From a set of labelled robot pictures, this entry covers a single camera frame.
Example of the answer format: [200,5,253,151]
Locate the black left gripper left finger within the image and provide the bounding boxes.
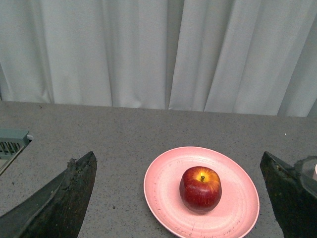
[0,152,97,238]

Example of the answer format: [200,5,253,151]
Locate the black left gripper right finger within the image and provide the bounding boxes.
[260,151,317,238]

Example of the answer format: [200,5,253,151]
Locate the red apple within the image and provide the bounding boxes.
[179,166,222,214]

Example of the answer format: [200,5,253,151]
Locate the light pink bowl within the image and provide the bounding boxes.
[312,165,317,181]

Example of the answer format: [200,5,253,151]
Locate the pink plate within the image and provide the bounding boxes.
[144,147,260,238]

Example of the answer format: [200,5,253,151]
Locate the white curtain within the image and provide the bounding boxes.
[0,0,317,117]

